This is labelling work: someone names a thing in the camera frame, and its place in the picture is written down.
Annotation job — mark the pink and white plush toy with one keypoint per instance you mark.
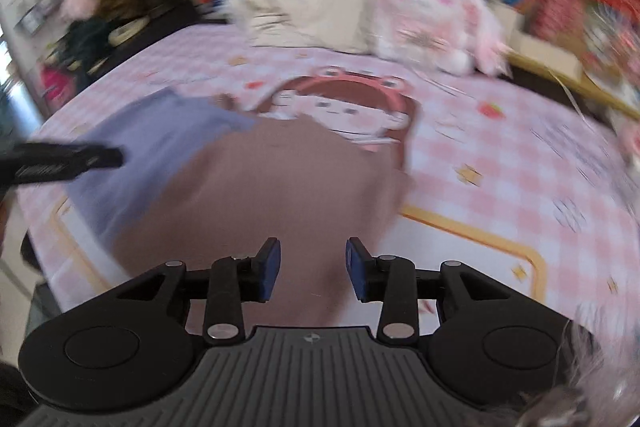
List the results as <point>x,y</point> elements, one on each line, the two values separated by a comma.
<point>430,17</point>

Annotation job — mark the pale fluffy cloth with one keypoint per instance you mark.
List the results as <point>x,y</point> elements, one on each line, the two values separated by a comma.
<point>585,382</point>

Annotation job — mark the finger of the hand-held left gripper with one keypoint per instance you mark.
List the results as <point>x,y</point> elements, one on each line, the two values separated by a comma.
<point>65,162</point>

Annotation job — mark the purple and brown sweater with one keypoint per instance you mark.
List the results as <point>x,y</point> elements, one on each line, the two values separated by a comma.
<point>260,197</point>

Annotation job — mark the dark green garment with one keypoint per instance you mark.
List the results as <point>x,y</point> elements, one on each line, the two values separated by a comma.
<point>85,44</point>

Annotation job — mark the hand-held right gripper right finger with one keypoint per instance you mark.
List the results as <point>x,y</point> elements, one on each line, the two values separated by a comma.
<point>355,269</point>

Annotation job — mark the pink checked printed blanket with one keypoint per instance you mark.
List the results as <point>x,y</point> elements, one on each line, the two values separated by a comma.
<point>500,167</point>

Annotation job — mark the beige garment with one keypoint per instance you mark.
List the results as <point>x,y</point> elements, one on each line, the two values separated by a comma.
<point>310,12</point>

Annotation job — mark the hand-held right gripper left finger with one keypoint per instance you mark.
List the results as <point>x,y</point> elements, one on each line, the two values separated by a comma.
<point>270,269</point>

